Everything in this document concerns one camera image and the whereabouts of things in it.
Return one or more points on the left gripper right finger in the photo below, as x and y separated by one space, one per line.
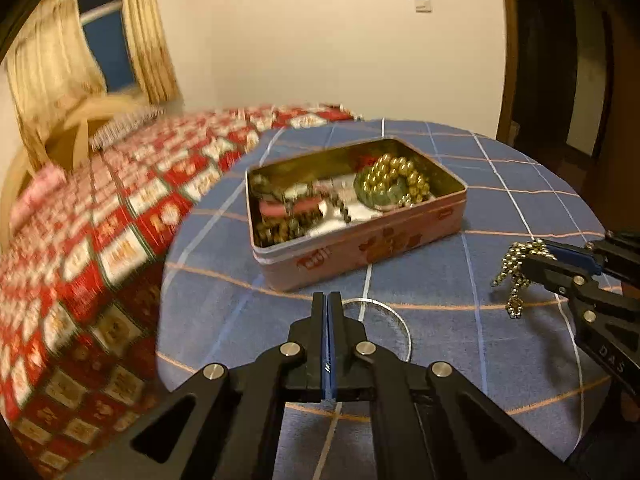
428 422

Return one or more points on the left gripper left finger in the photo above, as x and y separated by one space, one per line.
222 423

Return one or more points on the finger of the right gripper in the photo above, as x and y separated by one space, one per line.
616 255
565 279

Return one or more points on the silver metal bangle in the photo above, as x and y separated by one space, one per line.
383 323

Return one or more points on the red knotted cord pendant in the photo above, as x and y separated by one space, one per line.
365 161

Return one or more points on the red patchwork bedspread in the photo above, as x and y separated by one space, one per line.
81 280

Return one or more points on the pink metal tin box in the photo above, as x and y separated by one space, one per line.
420 200

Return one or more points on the printed paper booklet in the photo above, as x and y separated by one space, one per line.
341 209

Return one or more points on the pink floral pillow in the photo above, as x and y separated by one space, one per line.
47 180

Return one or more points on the striped pillow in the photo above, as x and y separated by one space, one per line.
122 125

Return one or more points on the cream wooden headboard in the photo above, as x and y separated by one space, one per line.
67 145

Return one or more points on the left beige curtain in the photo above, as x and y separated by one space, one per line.
51 70

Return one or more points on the beige curtain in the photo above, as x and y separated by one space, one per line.
148 50
51 70

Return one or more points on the right beige curtain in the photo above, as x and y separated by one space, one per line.
148 50

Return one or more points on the window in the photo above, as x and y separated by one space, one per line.
103 26

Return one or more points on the brown wooden door frame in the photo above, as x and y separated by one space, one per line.
504 130

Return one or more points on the white wall switch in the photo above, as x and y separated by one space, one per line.
423 6

